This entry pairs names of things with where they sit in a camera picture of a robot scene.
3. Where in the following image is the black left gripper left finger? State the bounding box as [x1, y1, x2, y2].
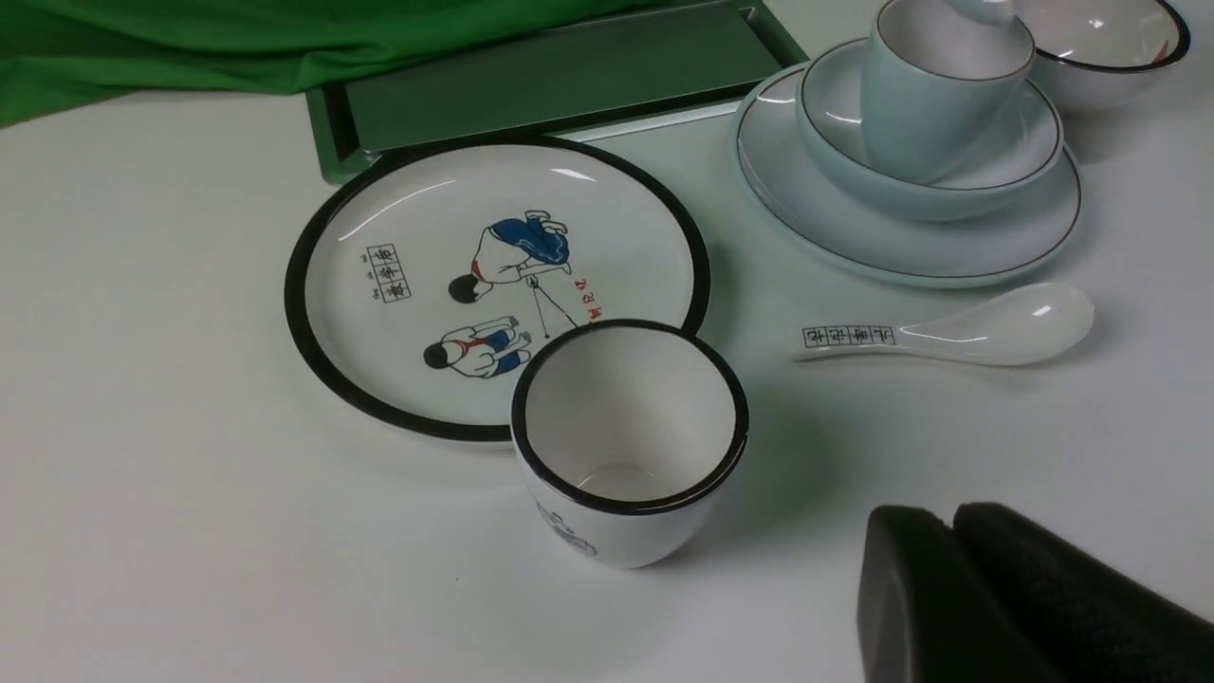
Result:
[855, 506, 1054, 682]

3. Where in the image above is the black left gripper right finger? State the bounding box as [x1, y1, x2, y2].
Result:
[953, 502, 1213, 682]

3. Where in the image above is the pale blue bowl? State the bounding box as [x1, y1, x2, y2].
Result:
[795, 39, 1063, 222]

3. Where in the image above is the pale blue cup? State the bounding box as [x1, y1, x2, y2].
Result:
[861, 1, 1036, 183]

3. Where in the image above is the white spoon with characters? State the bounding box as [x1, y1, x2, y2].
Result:
[789, 284, 1095, 368]

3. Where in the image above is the black-rimmed white cup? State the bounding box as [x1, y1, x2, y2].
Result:
[510, 319, 750, 569]

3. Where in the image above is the pale blue plate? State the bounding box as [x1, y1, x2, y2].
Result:
[728, 66, 1088, 289]

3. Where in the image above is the black-rimmed white bowl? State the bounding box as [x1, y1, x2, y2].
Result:
[1016, 1, 1192, 112]

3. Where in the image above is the black-rimmed illustrated plate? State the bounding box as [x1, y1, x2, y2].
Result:
[285, 136, 711, 446]

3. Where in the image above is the green rectangular tray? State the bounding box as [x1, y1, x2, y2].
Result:
[306, 1, 806, 186]

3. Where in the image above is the green backdrop cloth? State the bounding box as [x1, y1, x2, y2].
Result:
[0, 0, 683, 129]

